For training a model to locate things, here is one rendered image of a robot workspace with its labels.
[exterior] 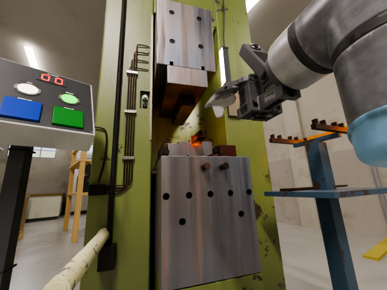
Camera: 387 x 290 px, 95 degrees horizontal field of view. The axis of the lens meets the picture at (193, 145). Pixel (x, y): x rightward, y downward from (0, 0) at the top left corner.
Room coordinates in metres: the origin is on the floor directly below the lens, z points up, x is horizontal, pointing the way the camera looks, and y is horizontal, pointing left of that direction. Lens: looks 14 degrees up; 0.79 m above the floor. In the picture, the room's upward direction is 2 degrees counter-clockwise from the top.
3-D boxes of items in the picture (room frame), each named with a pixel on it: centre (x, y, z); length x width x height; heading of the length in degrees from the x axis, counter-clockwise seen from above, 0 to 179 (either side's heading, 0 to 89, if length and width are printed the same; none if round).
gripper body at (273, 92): (0.31, -0.15, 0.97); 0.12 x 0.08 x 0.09; 17
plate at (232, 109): (0.97, -0.25, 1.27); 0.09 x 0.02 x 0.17; 107
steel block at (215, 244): (0.98, 0.02, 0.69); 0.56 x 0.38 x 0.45; 17
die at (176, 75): (0.96, 0.07, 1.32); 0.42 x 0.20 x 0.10; 17
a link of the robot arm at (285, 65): (0.24, -0.17, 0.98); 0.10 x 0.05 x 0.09; 107
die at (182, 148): (0.96, 0.07, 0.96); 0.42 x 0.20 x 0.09; 17
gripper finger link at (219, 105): (0.38, -0.06, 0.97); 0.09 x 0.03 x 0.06; 53
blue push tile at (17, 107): (0.42, 0.44, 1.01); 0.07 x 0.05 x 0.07; 132
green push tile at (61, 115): (0.49, 0.37, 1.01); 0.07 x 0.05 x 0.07; 132
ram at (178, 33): (0.97, 0.03, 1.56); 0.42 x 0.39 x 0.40; 17
